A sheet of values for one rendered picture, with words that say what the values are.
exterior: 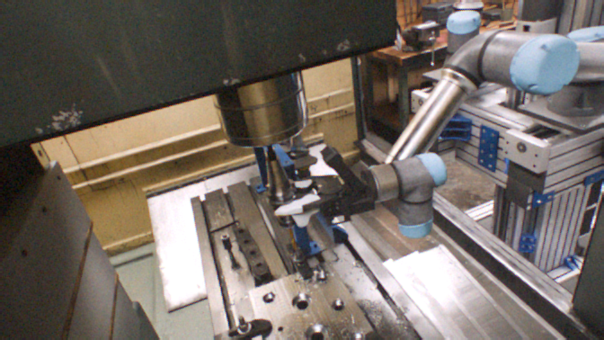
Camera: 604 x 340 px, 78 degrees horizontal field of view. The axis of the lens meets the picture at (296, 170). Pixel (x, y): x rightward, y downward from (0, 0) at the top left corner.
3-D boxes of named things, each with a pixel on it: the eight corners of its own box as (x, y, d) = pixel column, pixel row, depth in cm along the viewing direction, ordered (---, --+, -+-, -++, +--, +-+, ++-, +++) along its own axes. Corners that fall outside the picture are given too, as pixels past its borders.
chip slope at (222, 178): (329, 181, 204) (323, 138, 191) (402, 263, 145) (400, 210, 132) (164, 237, 185) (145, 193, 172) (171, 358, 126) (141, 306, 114)
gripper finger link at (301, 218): (284, 239, 74) (325, 221, 77) (279, 215, 71) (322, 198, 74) (279, 230, 77) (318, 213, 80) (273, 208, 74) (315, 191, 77)
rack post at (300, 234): (315, 242, 122) (301, 163, 107) (323, 252, 117) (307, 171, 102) (287, 253, 120) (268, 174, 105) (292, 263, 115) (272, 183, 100)
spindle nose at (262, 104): (224, 121, 76) (207, 61, 70) (302, 104, 76) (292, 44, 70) (222, 157, 62) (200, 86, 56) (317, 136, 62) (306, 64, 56)
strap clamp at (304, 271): (302, 268, 113) (293, 229, 105) (318, 299, 102) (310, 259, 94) (291, 272, 112) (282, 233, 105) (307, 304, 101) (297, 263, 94)
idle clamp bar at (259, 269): (249, 236, 130) (244, 222, 127) (276, 286, 108) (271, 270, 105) (235, 242, 129) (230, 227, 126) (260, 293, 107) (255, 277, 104)
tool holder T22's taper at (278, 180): (270, 182, 78) (262, 154, 74) (291, 179, 77) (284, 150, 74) (267, 194, 74) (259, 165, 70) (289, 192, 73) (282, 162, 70)
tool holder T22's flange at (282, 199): (269, 190, 80) (266, 180, 79) (297, 186, 79) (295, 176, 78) (265, 208, 74) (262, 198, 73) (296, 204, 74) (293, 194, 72)
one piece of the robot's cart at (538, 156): (592, 121, 132) (598, 97, 127) (634, 135, 120) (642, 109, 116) (501, 156, 123) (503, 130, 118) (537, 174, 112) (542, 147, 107)
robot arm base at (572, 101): (571, 93, 123) (576, 64, 118) (619, 107, 110) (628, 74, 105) (534, 106, 119) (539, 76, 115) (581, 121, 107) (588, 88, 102)
